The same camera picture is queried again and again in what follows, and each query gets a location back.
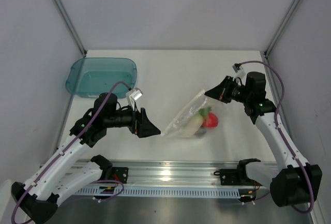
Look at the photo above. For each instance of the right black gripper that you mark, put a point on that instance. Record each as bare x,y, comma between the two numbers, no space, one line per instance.
220,92

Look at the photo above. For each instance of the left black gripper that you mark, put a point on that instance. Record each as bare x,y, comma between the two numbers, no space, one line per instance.
141,125

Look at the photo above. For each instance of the clear zip top bag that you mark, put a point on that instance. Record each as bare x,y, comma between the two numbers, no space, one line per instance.
185,114

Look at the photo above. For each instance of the red tomato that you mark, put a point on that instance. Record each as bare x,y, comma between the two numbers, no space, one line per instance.
211,121

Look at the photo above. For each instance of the white radish with leaves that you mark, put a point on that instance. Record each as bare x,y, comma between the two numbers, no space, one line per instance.
195,123

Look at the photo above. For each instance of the dark round fruit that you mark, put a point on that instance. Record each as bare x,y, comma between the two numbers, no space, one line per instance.
200,133

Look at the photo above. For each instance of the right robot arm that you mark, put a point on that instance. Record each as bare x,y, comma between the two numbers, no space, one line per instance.
296,181

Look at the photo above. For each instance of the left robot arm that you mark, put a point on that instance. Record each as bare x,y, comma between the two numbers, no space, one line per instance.
41,195

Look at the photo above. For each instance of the teal plastic tray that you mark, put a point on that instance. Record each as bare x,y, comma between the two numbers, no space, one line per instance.
91,76

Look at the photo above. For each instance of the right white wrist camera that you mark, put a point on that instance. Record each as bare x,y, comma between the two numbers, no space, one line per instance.
239,71

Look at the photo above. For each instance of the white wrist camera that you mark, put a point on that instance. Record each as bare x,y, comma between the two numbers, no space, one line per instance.
239,71
133,95

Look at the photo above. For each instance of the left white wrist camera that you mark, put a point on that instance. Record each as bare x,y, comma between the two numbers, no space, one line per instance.
133,95

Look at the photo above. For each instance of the aluminium mounting rail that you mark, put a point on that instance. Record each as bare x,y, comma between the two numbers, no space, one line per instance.
141,173

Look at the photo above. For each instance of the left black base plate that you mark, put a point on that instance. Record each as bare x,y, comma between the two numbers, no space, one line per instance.
117,174

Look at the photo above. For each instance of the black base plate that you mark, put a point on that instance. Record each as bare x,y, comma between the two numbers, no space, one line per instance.
117,174
235,177

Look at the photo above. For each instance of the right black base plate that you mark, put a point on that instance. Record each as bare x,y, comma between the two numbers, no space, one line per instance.
235,177

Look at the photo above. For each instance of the white slotted cable duct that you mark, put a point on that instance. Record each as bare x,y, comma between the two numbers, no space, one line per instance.
174,192

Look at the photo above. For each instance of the right aluminium frame post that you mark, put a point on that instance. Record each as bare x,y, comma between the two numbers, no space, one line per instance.
286,20

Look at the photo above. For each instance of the aluminium frame post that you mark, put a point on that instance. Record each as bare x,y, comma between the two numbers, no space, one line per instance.
286,20
61,9

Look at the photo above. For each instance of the left aluminium frame post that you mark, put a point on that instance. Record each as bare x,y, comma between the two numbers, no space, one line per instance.
61,9

